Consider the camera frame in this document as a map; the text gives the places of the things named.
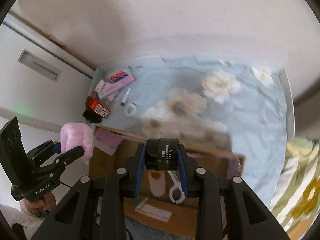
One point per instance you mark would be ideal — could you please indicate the white scissors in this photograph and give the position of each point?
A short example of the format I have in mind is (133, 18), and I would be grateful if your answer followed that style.
(176, 187)

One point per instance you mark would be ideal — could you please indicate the white cabinet door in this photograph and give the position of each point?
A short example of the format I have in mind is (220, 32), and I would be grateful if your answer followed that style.
(41, 84)

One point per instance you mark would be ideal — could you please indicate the black fluffy item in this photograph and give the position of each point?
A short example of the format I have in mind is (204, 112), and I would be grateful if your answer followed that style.
(92, 117)

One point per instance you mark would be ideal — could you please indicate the red cap lip balm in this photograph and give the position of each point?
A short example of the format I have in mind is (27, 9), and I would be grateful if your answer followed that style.
(126, 97)

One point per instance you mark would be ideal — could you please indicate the left forearm fluffy sleeve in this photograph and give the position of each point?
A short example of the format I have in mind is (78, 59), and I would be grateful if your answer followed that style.
(22, 216)

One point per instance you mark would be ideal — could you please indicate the pink fluffy headband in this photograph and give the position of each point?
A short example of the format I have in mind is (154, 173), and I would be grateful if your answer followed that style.
(73, 135)

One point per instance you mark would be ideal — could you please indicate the left hand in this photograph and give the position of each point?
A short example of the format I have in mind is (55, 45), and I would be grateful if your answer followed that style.
(43, 206)

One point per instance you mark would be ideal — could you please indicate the red small box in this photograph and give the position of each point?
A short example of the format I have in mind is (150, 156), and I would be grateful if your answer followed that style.
(97, 107)

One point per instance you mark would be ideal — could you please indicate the long pink box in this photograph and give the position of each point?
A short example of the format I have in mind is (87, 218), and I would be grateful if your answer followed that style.
(109, 89)

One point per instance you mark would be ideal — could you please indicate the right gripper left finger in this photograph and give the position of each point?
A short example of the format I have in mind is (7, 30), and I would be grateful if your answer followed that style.
(135, 168)

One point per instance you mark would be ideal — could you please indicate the yellow green patterned blanket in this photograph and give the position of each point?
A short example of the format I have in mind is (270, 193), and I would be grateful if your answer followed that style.
(295, 202)

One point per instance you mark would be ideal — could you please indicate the cardboard box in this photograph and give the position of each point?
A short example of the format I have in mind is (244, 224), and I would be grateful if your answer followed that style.
(153, 206)

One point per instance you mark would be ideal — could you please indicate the black cylindrical jar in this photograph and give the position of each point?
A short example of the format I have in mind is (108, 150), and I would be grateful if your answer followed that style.
(161, 154)

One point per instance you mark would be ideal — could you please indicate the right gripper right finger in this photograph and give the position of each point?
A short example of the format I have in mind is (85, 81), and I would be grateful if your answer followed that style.
(186, 168)

